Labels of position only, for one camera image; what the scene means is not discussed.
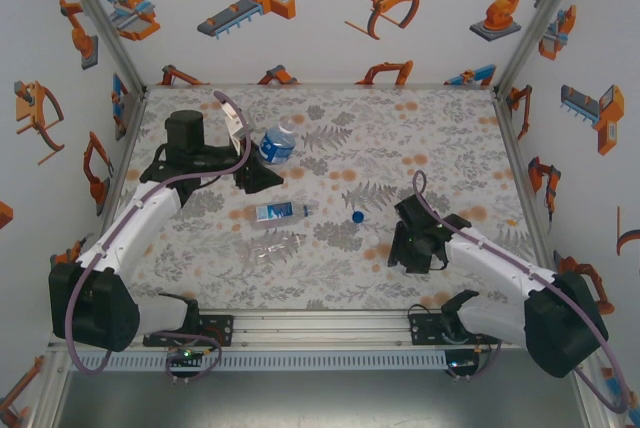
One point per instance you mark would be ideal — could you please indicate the wide blue-label water bottle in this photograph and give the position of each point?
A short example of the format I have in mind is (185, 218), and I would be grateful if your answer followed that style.
(276, 145)

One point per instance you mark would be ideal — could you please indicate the slim blue-label water bottle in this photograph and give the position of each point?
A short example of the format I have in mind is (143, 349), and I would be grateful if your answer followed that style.
(275, 213)

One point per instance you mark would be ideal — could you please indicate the blue bottle cap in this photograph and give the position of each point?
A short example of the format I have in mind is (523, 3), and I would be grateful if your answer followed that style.
(358, 217)

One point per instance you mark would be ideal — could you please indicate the clear unlabelled ribbed bottle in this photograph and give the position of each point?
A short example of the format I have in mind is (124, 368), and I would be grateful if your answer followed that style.
(270, 248)

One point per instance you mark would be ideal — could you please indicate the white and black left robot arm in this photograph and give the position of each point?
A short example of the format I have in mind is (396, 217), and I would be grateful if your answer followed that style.
(155, 213)

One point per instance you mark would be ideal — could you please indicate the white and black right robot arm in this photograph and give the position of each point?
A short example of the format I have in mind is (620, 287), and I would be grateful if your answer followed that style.
(490, 320)

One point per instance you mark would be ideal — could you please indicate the small green-lit circuit board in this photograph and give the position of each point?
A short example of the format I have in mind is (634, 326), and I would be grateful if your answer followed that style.
(462, 363)
(186, 354)

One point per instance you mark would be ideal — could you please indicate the floral print tablecloth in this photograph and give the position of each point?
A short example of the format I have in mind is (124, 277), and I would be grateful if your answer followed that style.
(350, 98)

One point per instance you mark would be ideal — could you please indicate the thin aluminium table rail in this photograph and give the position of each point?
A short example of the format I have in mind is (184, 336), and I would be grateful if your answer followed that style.
(320, 85)
(514, 148)
(124, 158)

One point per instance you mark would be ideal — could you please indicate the wide aluminium slotted rail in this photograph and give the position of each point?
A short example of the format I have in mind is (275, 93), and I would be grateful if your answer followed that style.
(320, 330)

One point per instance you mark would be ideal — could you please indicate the aluminium frame post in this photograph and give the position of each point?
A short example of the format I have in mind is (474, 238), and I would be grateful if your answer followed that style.
(101, 18)
(597, 413)
(50, 398)
(542, 18)

